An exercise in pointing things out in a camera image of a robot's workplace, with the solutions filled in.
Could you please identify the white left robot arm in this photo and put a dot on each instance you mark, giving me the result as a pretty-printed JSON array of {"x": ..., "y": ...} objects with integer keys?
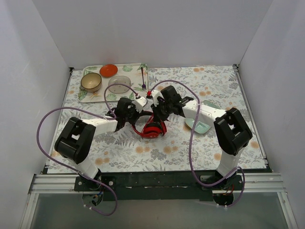
[{"x": 76, "y": 138}]

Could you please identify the beige brown bowl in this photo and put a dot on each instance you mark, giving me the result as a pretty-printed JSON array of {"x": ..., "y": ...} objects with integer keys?
[{"x": 91, "y": 82}]

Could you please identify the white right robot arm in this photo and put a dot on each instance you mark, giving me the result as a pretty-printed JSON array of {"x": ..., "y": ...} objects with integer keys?
[{"x": 232, "y": 131}]

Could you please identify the light green divided plate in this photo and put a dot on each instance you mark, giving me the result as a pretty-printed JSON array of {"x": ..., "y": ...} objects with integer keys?
[{"x": 200, "y": 128}]

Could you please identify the orange red bowl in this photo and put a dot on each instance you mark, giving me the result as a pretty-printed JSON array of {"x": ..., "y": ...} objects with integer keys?
[{"x": 108, "y": 70}]

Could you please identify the purple plastic fork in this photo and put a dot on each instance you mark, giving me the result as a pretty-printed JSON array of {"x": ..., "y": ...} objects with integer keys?
[{"x": 143, "y": 83}]

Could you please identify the floral white serving tray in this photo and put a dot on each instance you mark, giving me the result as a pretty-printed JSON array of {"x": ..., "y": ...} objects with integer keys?
[{"x": 131, "y": 70}]

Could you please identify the clear glass dish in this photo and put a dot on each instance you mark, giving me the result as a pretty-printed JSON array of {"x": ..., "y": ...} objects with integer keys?
[{"x": 119, "y": 84}]

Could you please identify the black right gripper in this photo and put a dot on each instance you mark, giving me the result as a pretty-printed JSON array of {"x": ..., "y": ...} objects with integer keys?
[{"x": 157, "y": 112}]

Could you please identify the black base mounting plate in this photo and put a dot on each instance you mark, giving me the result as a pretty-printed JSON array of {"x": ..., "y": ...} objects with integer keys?
[{"x": 154, "y": 186}]

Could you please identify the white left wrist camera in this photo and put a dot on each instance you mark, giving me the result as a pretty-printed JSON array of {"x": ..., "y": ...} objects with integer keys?
[{"x": 140, "y": 103}]

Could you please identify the floral tablecloth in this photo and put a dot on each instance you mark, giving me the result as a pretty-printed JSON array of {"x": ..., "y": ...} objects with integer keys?
[{"x": 125, "y": 151}]

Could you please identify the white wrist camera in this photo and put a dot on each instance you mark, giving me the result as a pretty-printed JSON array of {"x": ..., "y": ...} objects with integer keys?
[
  {"x": 155, "y": 95},
  {"x": 140, "y": 103}
]

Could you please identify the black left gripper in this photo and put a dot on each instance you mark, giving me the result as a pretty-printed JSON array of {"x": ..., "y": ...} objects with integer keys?
[{"x": 133, "y": 115}]

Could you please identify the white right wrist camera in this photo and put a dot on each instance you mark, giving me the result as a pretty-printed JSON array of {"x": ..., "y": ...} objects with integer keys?
[{"x": 155, "y": 95}]

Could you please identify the red black headphones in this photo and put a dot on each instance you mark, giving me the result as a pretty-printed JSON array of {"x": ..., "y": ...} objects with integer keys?
[{"x": 152, "y": 129}]

